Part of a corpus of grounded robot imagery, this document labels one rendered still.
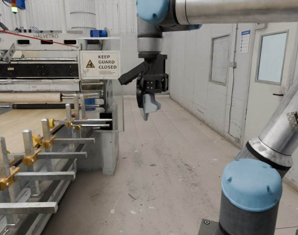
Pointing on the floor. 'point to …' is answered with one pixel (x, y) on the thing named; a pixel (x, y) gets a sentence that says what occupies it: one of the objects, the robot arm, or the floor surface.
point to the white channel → (63, 17)
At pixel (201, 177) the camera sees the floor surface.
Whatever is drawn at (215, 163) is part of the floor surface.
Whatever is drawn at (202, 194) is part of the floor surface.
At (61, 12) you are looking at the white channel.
